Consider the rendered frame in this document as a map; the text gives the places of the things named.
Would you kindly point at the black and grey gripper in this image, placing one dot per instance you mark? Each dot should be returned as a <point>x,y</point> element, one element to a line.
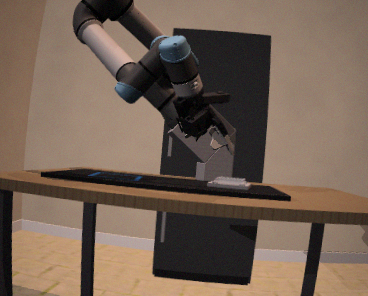
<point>196,118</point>

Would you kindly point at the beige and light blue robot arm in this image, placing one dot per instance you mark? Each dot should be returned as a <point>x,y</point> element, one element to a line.
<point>147,77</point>

